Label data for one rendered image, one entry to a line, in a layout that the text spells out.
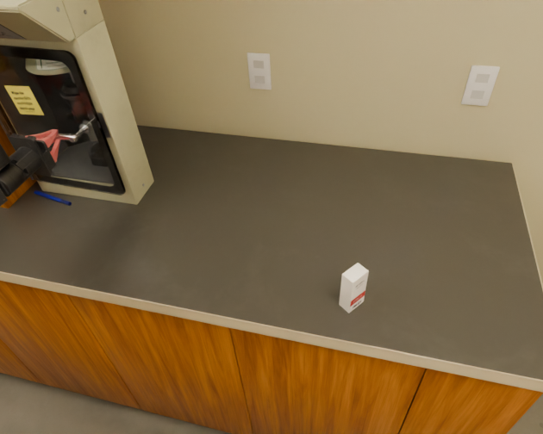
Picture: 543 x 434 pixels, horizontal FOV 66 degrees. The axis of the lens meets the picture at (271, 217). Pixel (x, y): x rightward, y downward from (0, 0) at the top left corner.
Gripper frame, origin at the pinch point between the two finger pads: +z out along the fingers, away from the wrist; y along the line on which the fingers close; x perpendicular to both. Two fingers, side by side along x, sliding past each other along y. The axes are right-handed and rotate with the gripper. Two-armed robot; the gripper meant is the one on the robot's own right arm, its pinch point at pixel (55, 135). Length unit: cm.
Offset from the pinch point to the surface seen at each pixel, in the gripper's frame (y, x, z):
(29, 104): 4.9, 8.1, 4.4
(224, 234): -26.1, -39.4, 0.4
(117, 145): -6.1, -10.8, 7.0
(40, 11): 28.6, -10.9, -0.7
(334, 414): -71, -74, -20
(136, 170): -17.1, -10.7, 10.9
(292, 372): -51, -62, -20
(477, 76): -1, -98, 49
